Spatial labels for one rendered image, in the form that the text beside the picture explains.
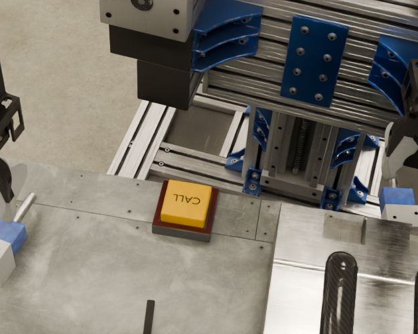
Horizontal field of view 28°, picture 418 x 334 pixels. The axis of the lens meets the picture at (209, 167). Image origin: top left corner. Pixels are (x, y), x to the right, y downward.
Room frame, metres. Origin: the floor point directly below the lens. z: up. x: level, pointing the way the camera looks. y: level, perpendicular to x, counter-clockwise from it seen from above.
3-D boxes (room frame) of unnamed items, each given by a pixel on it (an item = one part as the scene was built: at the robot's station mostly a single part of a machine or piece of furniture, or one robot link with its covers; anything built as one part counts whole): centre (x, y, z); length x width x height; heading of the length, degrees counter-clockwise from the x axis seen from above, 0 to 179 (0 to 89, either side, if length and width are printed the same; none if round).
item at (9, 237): (0.61, 0.25, 0.83); 0.13 x 0.05 x 0.05; 162
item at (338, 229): (0.62, -0.18, 0.87); 0.05 x 0.05 x 0.04; 84
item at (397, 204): (0.72, -0.26, 0.83); 0.13 x 0.05 x 0.05; 3
